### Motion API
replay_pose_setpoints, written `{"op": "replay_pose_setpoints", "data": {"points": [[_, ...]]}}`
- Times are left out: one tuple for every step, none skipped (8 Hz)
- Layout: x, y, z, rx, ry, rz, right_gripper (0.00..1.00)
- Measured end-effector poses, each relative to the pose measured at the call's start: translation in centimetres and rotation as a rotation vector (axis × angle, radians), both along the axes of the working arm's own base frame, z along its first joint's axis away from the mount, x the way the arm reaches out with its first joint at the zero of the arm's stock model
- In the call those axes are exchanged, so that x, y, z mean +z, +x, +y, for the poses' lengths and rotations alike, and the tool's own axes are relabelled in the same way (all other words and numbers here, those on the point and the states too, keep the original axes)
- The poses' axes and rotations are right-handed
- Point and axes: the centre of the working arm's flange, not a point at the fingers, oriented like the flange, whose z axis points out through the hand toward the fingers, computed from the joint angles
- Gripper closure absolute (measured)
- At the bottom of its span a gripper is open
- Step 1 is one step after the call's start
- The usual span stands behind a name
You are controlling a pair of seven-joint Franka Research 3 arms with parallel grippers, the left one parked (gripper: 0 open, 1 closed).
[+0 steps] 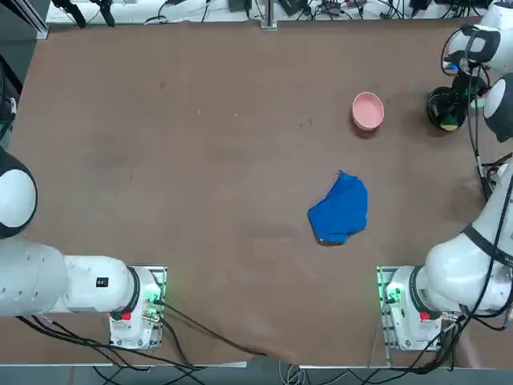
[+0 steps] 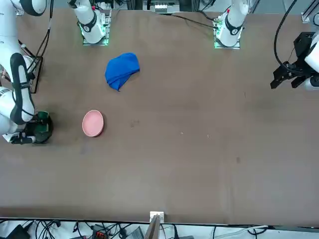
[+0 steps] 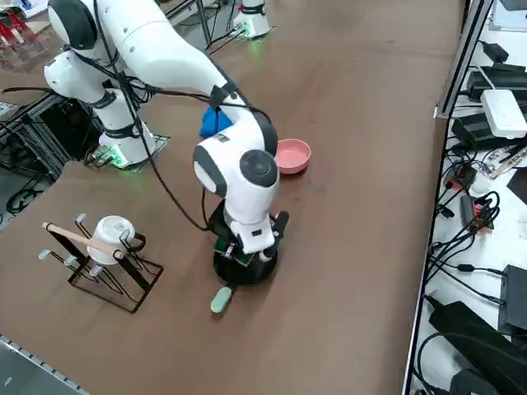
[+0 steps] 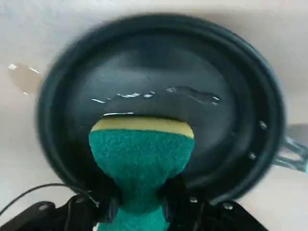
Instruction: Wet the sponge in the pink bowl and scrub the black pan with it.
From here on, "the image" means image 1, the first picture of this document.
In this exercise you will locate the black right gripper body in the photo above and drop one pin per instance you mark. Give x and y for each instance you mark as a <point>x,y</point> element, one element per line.
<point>465,90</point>

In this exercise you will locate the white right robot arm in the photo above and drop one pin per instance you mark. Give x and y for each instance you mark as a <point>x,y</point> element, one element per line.
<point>461,260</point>

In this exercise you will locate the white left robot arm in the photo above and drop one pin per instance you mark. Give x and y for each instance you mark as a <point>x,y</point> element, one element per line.
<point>80,284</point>

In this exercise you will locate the pink bowl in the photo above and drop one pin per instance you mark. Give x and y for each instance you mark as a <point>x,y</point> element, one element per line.
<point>368,110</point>

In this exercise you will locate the blue cloth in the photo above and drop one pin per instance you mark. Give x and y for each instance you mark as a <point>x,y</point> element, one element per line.
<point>340,212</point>

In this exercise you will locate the black stand leg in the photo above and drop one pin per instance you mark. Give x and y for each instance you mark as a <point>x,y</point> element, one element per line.
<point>76,14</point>
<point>107,14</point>

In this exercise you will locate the aluminium frame post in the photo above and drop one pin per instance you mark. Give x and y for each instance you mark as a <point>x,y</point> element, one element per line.
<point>38,24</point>
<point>269,16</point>

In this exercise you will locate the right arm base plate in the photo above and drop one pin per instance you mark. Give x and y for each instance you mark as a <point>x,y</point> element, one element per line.
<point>382,321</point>

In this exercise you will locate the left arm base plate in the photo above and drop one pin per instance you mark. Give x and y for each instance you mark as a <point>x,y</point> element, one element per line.
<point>158,272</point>

